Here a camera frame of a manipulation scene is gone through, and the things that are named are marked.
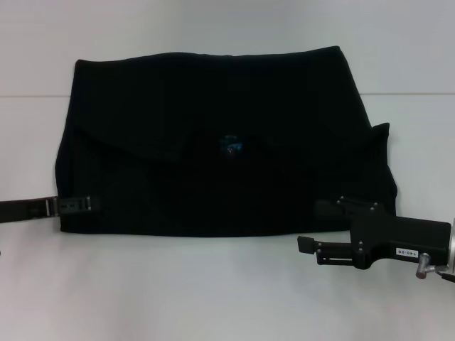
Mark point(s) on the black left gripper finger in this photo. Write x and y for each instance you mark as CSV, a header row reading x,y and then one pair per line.
x,y
73,206

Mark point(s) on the white and silver right robot arm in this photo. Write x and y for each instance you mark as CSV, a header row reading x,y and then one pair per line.
x,y
453,245

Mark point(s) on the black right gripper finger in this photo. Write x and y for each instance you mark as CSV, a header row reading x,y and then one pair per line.
x,y
330,250
330,206

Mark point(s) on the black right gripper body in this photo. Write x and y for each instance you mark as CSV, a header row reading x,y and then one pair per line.
x,y
401,238

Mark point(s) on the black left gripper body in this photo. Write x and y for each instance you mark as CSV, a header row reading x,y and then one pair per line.
x,y
21,210

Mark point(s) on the black shirt with FREE print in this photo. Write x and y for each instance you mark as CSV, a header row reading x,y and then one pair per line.
x,y
220,160

